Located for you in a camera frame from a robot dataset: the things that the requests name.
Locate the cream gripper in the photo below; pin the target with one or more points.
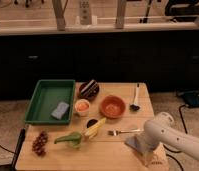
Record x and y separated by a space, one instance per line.
147 156

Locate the grey towel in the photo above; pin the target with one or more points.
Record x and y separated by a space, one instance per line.
134 143

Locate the red bowl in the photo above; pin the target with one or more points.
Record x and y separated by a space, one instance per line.
112 107

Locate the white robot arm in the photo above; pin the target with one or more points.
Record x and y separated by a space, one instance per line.
159 129

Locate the silver fork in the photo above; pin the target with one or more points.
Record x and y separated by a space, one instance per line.
117 132

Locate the yellow corn cob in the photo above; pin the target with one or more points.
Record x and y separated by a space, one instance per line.
93 130

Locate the small dark round dish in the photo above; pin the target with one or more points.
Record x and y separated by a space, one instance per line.
91 122

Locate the dark blue floor device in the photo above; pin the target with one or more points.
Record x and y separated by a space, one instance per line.
191 99

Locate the green pepper toy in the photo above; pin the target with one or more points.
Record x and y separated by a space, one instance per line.
73 139

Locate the white cup with orange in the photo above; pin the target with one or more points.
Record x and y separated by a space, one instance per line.
82 107

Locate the blue-grey sponge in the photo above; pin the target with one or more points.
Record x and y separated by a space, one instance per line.
60 110

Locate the green plastic tray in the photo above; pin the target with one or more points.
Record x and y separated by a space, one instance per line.
48 94

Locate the dark grape bunch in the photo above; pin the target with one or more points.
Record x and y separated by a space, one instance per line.
39 143

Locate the white remote device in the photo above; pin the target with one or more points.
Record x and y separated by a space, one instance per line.
85 12

